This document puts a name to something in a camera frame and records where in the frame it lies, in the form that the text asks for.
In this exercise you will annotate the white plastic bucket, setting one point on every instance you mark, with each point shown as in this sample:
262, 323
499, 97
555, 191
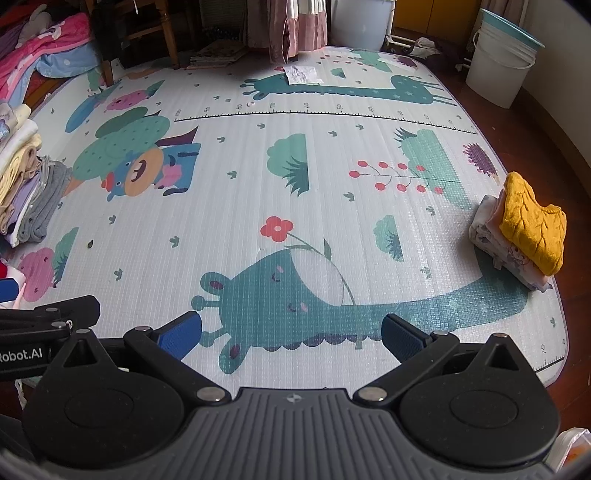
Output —
494, 74

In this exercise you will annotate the yellow knitted sweater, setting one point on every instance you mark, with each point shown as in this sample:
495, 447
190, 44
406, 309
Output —
531, 221

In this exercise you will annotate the stack of books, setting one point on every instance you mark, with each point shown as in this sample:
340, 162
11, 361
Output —
217, 53

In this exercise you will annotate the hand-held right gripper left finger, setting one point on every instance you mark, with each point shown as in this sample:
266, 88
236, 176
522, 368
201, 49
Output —
182, 336

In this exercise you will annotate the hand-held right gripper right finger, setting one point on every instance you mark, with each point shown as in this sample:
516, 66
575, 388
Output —
400, 336

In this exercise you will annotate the pink printed blanket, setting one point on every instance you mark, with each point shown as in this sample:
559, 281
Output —
32, 60

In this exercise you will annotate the white round container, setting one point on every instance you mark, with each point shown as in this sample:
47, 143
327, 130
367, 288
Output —
360, 23

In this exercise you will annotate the stack of folded pastel clothes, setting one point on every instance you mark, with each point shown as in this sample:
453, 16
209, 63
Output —
32, 194

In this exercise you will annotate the white plastic bag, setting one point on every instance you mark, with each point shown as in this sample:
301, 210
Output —
572, 450

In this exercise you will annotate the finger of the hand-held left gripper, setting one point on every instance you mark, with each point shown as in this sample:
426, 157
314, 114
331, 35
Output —
78, 309

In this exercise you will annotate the pink striped curtain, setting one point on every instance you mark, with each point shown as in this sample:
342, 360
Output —
295, 27

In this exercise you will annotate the printed cartoon play mat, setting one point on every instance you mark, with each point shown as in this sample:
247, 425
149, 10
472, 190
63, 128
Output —
323, 207

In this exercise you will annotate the wooden chair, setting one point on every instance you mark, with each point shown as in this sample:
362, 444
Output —
138, 27

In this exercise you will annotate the stack of pale printed clothes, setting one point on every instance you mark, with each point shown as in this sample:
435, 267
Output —
487, 230

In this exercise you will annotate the white cloth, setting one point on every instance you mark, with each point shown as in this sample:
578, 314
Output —
424, 47

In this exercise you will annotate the stack of colourful folded clothes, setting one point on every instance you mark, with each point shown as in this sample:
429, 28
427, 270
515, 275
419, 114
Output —
10, 286

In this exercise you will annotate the white crumpled paper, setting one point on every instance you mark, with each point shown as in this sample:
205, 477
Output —
302, 74

